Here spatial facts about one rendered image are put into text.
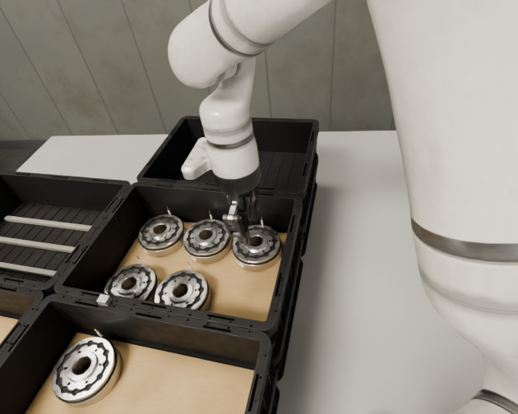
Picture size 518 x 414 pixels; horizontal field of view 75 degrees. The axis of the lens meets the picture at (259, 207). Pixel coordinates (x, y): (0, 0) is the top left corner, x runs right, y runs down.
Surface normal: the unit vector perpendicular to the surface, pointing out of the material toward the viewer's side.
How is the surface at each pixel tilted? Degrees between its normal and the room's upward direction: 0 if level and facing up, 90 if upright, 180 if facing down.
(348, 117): 90
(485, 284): 78
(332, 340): 0
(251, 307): 0
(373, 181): 0
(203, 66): 99
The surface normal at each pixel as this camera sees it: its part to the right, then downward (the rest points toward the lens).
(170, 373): -0.11, -0.71
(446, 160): -0.80, 0.41
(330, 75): -0.14, 0.70
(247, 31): -0.36, 0.91
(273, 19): -0.11, 0.94
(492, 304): -0.57, 0.46
